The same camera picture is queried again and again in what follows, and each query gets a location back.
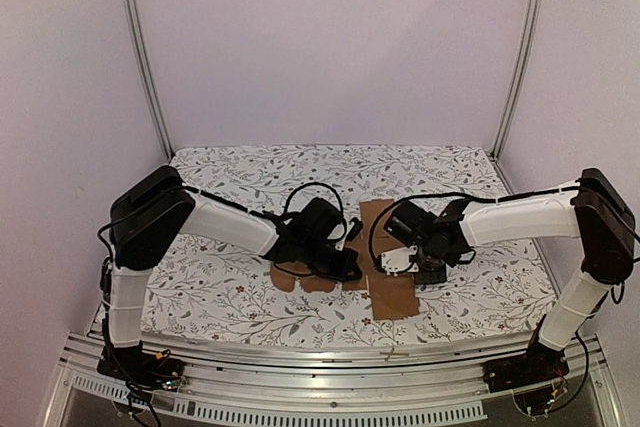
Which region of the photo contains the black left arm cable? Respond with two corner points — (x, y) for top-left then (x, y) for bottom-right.
(279, 182), (346, 228)

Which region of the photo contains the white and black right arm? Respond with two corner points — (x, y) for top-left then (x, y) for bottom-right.
(409, 167), (638, 392)

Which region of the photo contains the floral patterned table mat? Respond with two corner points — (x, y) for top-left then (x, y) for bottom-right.
(92, 143), (556, 351)

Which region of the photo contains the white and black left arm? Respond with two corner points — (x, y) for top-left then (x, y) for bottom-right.
(97, 165), (362, 391)

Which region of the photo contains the right aluminium frame post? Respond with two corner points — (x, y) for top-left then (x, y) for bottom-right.
(490, 0), (542, 163)

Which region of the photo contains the brown cardboard box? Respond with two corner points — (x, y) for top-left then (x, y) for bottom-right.
(270, 199), (419, 321)

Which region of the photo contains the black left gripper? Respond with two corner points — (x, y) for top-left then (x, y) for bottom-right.
(299, 236), (361, 282)

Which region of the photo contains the aluminium front rail base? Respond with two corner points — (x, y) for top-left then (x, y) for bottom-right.
(39, 331), (629, 426)

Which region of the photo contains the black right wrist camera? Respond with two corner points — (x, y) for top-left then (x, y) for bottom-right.
(383, 201), (436, 247)

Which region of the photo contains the left aluminium frame post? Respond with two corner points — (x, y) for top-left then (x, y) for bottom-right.
(122, 0), (175, 160)

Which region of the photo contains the aluminium frame post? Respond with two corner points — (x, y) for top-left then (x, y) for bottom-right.
(122, 0), (175, 160)
(490, 0), (542, 163)

